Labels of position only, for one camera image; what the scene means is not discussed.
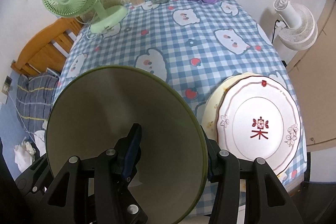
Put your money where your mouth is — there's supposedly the blue checked tablecloth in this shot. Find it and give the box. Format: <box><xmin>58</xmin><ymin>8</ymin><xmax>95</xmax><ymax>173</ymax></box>
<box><xmin>52</xmin><ymin>0</ymin><xmax>308</xmax><ymax>217</ymax></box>

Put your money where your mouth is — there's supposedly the white plate red trim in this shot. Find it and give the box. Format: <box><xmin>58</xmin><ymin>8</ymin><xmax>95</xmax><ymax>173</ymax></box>
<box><xmin>216</xmin><ymin>75</ymin><xmax>301</xmax><ymax>174</ymax></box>

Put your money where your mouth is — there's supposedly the black fan power cable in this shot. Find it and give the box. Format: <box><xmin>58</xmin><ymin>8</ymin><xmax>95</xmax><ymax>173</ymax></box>
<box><xmin>271</xmin><ymin>19</ymin><xmax>281</xmax><ymax>44</ymax></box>

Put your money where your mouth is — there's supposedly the yellow floral cream plate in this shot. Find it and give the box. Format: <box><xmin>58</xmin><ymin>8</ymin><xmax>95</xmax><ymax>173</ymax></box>
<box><xmin>201</xmin><ymin>73</ymin><xmax>261</xmax><ymax>142</ymax></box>

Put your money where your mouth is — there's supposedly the wooden chair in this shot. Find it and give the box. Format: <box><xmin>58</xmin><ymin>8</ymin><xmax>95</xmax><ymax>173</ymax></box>
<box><xmin>11</xmin><ymin>18</ymin><xmax>83</xmax><ymax>76</ymax></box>

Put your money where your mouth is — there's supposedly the grey plaid bedding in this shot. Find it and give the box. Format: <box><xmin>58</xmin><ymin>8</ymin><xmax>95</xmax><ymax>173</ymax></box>
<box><xmin>16</xmin><ymin>73</ymin><xmax>59</xmax><ymax>134</ymax></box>

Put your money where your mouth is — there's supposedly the white electric fan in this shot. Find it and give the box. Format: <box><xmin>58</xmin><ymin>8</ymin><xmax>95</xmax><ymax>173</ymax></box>
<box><xmin>273</xmin><ymin>0</ymin><xmax>318</xmax><ymax>51</ymax></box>

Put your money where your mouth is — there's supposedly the floral ceramic bowl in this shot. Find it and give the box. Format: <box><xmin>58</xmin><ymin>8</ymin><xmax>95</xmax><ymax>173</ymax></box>
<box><xmin>46</xmin><ymin>65</ymin><xmax>208</xmax><ymax>223</ymax></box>

